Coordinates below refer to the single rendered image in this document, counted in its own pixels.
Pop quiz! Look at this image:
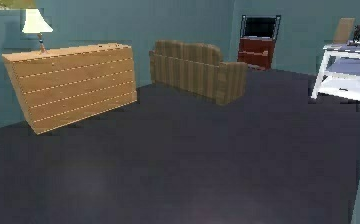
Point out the black television set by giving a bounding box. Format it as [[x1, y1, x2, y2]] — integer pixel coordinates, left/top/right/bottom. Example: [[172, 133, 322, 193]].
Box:
[[239, 14, 282, 41]]

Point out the brown striped sofa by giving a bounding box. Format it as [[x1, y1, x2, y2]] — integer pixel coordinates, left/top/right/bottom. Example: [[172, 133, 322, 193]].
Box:
[[148, 39, 249, 107]]

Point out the red wooden cabinet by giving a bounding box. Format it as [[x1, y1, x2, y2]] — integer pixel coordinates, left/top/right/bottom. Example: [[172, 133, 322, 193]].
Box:
[[237, 36, 276, 71]]

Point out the light wooden chest of drawers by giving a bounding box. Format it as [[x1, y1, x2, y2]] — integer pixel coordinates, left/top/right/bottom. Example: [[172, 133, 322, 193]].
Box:
[[1, 42, 138, 136]]

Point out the white shade table lamp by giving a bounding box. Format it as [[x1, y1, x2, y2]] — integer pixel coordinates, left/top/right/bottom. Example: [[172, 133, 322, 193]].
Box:
[[21, 8, 54, 55]]

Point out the white shelf table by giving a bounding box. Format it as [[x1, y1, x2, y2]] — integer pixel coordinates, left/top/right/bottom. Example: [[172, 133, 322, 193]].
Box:
[[310, 41, 360, 111]]

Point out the tan cardboard box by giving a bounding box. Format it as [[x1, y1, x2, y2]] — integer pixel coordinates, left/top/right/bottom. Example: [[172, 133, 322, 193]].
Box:
[[332, 17, 356, 45]]

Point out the dark small statue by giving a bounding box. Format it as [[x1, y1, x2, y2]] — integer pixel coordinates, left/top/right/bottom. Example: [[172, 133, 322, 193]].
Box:
[[352, 21, 360, 44]]

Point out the window with green view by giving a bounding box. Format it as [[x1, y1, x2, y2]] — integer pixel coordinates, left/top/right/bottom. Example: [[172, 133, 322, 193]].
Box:
[[0, 0, 37, 11]]

